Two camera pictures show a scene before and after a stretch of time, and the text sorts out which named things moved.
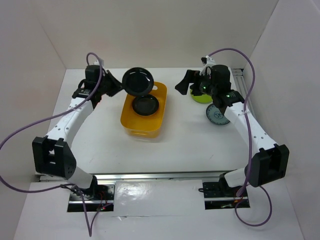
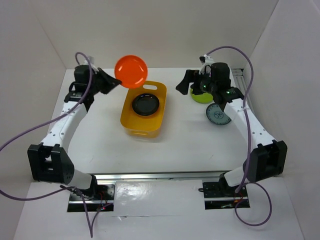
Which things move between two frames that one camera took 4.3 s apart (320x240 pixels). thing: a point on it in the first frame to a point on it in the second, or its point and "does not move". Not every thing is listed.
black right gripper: [190, 77] does not move
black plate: [137, 81] to [145, 104]
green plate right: [204, 98] does not move
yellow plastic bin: [136, 125] does not move
